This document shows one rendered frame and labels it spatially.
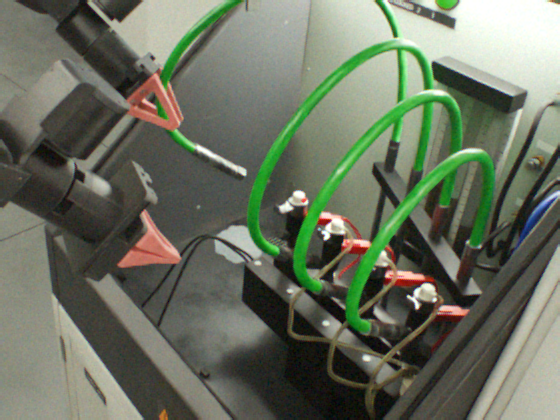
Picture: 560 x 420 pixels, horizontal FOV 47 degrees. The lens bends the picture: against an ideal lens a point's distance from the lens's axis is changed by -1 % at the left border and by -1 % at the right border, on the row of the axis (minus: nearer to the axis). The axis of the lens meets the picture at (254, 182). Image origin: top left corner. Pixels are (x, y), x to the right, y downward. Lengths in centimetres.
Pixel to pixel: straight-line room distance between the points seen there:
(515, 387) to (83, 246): 50
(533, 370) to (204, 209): 74
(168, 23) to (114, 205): 323
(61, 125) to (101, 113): 3
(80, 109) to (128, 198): 10
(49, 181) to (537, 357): 53
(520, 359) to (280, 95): 72
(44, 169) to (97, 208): 6
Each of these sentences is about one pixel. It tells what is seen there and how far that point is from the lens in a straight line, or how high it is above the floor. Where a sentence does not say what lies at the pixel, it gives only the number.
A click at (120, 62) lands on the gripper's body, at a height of 130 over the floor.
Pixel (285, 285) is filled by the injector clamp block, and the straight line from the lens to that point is 101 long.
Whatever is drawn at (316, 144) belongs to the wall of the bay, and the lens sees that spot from 133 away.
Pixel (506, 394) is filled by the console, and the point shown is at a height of 107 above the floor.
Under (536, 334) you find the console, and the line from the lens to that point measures 78.
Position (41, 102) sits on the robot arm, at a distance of 53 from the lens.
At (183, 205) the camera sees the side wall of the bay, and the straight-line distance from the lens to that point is 127.
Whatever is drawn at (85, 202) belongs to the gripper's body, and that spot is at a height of 132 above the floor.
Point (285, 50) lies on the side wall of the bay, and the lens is 126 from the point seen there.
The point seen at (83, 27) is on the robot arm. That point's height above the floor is 134.
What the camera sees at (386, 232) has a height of 126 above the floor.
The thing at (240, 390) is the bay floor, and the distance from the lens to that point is 106.
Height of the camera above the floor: 165
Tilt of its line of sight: 33 degrees down
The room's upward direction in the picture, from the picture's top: 5 degrees clockwise
